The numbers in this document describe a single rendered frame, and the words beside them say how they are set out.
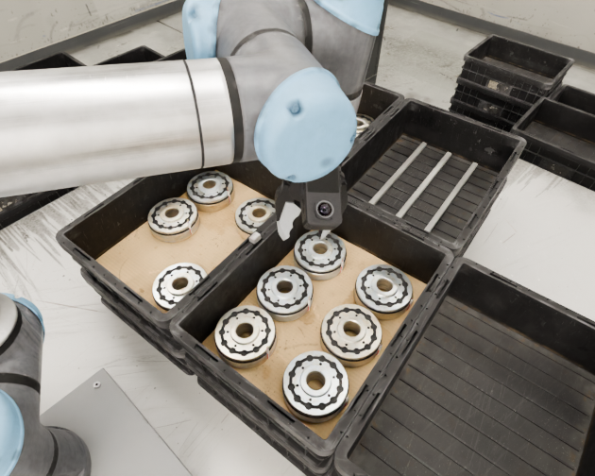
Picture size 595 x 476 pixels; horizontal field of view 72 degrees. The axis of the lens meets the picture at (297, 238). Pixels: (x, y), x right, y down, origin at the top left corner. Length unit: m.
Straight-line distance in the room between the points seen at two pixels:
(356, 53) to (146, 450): 0.66
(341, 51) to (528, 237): 0.85
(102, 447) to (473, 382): 0.61
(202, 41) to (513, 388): 0.67
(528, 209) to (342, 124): 1.01
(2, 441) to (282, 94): 0.50
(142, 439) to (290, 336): 0.30
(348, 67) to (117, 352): 0.72
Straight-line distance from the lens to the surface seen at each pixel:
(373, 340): 0.71
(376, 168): 1.03
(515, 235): 1.17
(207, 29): 0.40
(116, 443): 0.81
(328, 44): 0.43
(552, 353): 0.84
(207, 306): 0.69
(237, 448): 0.81
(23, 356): 0.70
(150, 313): 0.68
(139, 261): 0.88
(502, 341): 0.82
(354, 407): 0.59
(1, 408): 0.63
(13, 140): 0.29
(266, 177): 0.90
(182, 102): 0.28
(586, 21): 3.80
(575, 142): 2.00
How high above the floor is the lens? 1.49
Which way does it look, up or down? 50 degrees down
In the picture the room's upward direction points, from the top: straight up
